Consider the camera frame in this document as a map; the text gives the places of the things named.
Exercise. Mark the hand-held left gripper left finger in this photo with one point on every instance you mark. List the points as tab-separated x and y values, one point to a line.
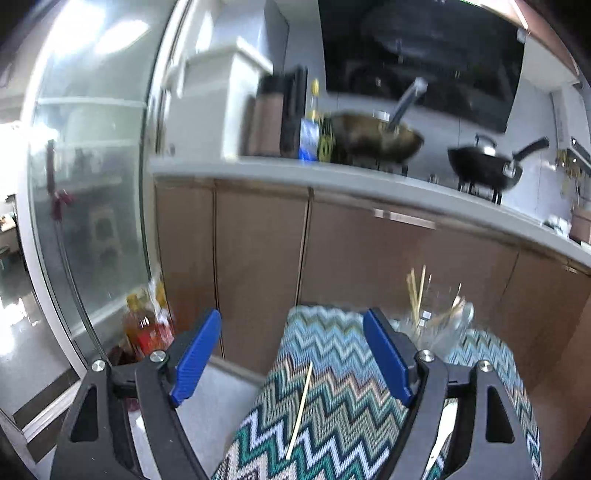
196	355

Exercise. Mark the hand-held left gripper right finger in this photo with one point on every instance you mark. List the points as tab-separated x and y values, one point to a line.
388	355

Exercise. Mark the clear glass jar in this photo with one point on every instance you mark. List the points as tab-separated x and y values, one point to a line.
438	337

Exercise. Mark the zigzag patterned stool cushion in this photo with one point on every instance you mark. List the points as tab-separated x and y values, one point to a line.
332	350

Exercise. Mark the cooking oil bottle red label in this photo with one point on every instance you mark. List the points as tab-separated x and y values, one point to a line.
143	332

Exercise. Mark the crumpled plastic bag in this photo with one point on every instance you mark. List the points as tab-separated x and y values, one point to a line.
159	300

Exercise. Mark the pale ceramic spoon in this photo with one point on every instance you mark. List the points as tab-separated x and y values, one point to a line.
467	316

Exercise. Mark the white ceramic spoon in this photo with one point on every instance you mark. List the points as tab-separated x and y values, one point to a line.
445	424

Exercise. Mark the brown cabinet door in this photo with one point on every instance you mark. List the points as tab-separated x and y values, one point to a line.
360	267
258	277
545	314
184	254

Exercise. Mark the gas stove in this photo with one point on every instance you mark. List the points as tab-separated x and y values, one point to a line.
415	168

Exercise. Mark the grey kitchen countertop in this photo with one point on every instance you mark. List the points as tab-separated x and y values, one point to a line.
277	173

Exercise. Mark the black frying pan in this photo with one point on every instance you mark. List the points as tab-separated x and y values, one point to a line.
475	168

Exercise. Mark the dark bottle yellow label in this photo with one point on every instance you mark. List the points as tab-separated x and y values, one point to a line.
328	141

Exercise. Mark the blue label bottle on counter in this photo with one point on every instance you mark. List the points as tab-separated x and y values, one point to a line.
309	141

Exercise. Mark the pinkish brown container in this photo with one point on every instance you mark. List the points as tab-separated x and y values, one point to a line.
581	226

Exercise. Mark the brown canister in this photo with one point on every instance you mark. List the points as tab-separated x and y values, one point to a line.
265	122

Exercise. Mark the metal spatula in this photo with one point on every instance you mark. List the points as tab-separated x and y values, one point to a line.
406	104

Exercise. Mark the black knife block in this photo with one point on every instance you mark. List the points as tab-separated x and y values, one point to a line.
294	110

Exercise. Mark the yellow oil bottle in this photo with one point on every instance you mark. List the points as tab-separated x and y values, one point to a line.
314	99

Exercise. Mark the black range hood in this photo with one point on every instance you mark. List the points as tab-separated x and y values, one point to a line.
415	55

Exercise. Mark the wall rack with hanging utensils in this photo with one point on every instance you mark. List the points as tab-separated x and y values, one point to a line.
575	170

